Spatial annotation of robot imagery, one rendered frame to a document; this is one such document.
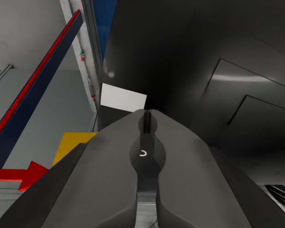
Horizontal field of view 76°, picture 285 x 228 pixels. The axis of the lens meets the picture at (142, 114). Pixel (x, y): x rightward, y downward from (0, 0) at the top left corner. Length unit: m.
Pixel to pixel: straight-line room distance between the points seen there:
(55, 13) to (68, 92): 0.50
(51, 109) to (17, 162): 0.36
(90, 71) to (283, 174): 0.42
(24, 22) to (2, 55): 0.38
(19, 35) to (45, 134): 0.77
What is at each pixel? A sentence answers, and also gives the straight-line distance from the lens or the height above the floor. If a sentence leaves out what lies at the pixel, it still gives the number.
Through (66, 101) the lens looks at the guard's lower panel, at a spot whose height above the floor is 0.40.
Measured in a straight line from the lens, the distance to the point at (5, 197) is 1.06.
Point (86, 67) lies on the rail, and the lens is 0.49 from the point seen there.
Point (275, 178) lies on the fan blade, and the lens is 0.22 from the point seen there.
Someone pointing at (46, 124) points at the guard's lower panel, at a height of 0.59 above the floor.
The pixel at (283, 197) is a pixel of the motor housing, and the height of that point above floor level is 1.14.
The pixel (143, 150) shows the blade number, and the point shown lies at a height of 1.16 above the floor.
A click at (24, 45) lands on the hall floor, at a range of 1.66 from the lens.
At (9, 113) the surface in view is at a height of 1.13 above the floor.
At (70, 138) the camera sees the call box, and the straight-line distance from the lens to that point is 0.46.
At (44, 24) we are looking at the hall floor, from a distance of 1.50.
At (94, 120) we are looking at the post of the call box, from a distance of 0.56.
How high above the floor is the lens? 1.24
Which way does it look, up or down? 41 degrees down
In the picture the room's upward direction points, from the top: 179 degrees counter-clockwise
